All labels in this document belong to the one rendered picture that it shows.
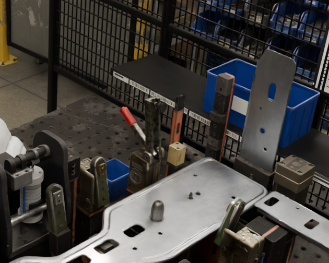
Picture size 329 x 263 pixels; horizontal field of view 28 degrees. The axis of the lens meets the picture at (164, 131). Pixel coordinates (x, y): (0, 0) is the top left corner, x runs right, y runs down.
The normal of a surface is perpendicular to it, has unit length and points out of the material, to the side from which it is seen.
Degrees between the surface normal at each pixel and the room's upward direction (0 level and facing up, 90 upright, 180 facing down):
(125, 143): 0
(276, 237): 0
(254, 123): 90
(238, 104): 90
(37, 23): 91
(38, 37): 92
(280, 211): 0
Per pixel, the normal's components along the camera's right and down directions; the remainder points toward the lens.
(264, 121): -0.68, 0.30
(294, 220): 0.11, -0.86
